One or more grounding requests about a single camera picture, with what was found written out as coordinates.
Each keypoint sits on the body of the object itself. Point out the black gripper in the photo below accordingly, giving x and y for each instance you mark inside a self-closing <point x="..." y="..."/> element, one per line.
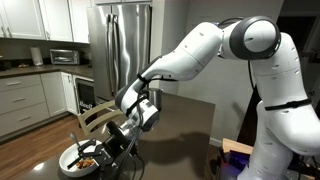
<point x="116" y="140"/>

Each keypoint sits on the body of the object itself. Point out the brown nut pile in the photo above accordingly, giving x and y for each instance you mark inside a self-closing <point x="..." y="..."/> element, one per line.
<point x="86" y="163"/>

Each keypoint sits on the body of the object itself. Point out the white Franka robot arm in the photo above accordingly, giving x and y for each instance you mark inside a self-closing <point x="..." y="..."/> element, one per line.
<point x="283" y="83"/>

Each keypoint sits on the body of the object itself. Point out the white ceramic bowl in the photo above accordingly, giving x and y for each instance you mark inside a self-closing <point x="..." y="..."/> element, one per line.
<point x="66" y="156"/>

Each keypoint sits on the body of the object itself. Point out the white two-door base cabinet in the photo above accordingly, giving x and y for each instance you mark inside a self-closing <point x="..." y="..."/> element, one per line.
<point x="55" y="93"/>

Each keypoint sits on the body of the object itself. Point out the tan wooden chair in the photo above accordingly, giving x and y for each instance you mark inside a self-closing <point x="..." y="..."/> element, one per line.
<point x="96" y="113"/>

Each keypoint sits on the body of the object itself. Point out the black beverage cooler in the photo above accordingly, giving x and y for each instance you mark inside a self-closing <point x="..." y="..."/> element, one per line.
<point x="86" y="96"/>

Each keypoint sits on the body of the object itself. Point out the white drawer base cabinet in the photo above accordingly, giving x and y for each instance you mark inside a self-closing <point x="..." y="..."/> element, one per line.
<point x="20" y="100"/>

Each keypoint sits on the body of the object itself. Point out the steel pot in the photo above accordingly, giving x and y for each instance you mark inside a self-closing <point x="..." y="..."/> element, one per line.
<point x="156" y="96"/>

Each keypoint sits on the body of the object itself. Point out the silver toaster oven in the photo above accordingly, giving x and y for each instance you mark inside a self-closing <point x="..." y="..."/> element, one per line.
<point x="65" y="57"/>

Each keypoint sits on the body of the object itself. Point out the white paper towel roll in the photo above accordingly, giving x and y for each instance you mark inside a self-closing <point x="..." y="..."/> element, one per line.
<point x="36" y="56"/>

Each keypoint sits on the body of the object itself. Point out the stainless steel refrigerator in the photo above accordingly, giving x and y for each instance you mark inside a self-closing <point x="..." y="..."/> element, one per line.
<point x="120" y="40"/>

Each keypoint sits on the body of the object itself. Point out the wooden board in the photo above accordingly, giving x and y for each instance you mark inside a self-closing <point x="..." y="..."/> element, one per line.
<point x="233" y="146"/>

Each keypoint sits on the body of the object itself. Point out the white wall cabinets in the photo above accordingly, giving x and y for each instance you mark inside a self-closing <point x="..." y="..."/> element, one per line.
<point x="33" y="16"/>

